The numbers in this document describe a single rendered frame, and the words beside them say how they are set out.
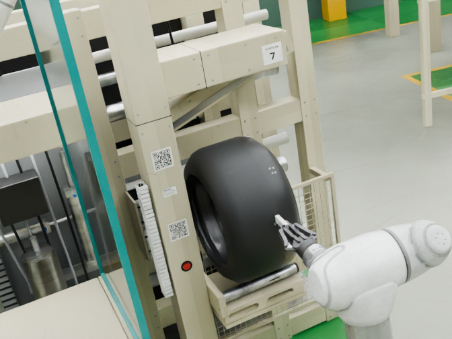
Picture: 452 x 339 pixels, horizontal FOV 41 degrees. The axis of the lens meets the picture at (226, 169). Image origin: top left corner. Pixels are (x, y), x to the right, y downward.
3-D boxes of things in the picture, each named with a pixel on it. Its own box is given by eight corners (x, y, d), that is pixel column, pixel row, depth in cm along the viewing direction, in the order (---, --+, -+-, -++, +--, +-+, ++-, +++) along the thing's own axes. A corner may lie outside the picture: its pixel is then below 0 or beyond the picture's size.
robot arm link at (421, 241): (410, 218, 150) (363, 236, 146) (450, 202, 132) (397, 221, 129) (432, 269, 147) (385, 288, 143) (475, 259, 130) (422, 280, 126)
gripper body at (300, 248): (323, 240, 200) (308, 226, 208) (300, 249, 198) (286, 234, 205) (323, 257, 204) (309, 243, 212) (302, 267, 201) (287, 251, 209)
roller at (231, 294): (218, 302, 240) (222, 306, 236) (216, 292, 239) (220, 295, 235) (294, 270, 251) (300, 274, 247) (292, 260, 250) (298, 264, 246)
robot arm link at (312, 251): (309, 257, 193) (299, 247, 197) (310, 279, 197) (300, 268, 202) (333, 247, 195) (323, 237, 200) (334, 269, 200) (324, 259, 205)
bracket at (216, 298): (222, 319, 234) (217, 298, 230) (185, 272, 268) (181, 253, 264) (230, 315, 235) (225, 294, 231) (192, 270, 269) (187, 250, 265)
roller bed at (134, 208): (148, 261, 271) (134, 203, 259) (139, 248, 284) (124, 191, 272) (190, 247, 277) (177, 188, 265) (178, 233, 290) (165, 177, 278)
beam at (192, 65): (152, 104, 234) (144, 66, 228) (134, 91, 256) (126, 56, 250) (289, 64, 254) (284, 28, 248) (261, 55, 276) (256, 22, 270)
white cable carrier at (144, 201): (165, 298, 235) (138, 187, 216) (161, 292, 239) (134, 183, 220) (176, 294, 236) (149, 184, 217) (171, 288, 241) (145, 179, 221)
